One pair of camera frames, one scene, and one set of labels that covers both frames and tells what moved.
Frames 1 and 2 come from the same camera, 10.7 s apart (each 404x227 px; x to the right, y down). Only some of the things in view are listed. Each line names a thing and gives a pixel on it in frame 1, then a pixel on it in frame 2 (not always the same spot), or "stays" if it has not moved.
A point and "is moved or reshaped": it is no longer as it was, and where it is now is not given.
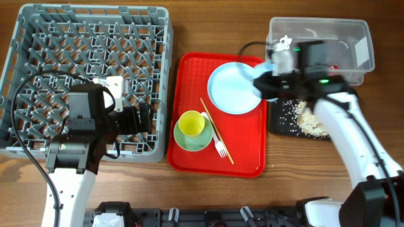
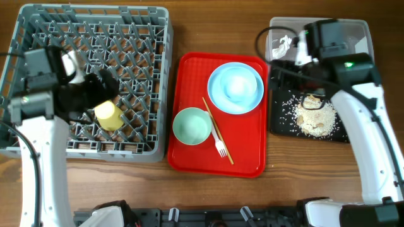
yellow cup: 191,122 is moved or reshaped
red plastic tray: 245,135 stays
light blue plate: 231,90 stays
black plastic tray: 283,119 stays
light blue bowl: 256,71 -> 238,84
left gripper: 132,125 -> 110,86
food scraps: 297,117 stays
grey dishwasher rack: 95,41 stays
